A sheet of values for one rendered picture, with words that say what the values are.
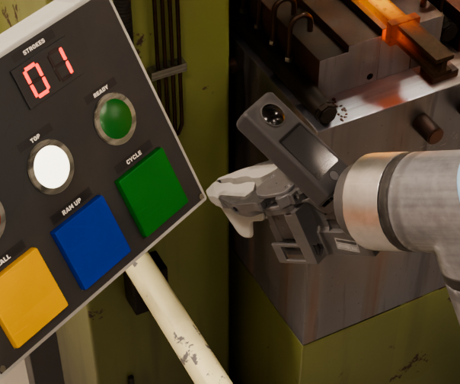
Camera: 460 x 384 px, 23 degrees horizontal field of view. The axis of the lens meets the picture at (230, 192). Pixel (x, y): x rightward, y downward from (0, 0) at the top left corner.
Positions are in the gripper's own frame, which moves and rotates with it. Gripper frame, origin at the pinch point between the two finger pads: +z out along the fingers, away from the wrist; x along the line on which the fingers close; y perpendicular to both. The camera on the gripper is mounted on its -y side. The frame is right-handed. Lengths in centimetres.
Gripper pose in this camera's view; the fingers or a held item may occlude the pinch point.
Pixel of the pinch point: (214, 184)
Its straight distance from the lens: 116.9
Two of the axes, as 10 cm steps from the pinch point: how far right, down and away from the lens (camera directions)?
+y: 4.0, 8.4, 3.7
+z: -6.9, 0.1, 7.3
